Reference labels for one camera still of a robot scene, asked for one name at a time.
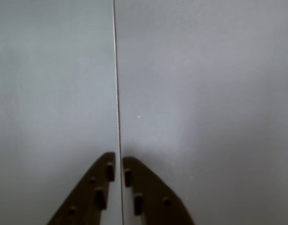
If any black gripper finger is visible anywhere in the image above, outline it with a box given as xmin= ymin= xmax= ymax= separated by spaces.
xmin=122 ymin=156 xmax=196 ymax=225
xmin=46 ymin=151 xmax=116 ymax=225

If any grey mat with box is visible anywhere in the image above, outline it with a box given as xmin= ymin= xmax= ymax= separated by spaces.
xmin=0 ymin=0 xmax=123 ymax=225

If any grey mat with red patch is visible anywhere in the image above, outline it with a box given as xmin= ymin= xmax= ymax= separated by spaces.
xmin=113 ymin=0 xmax=288 ymax=225

